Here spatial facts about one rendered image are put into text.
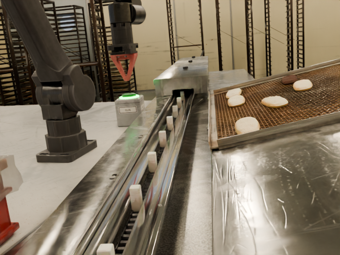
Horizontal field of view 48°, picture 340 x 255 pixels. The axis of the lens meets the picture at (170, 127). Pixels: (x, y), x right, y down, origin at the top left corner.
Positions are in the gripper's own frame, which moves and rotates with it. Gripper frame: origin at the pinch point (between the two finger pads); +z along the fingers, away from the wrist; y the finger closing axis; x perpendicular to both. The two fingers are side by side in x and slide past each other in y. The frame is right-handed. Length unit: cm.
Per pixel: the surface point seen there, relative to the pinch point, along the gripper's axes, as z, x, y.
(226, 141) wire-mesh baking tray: 6, 25, 52
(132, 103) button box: 6.9, 1.5, 3.2
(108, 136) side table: 13.2, -3.2, 13.4
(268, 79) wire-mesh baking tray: 3.0, 38.2, 1.8
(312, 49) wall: 30, 219, -678
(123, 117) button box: 10.5, -1.3, 3.1
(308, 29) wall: -10, 212, -677
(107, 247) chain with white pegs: 9, 14, 74
